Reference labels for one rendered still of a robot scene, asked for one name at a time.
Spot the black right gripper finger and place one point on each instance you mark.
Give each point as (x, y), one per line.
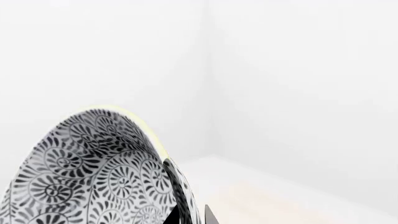
(211, 215)

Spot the black white spiral patterned bowl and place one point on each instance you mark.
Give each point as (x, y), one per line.
(93, 172)

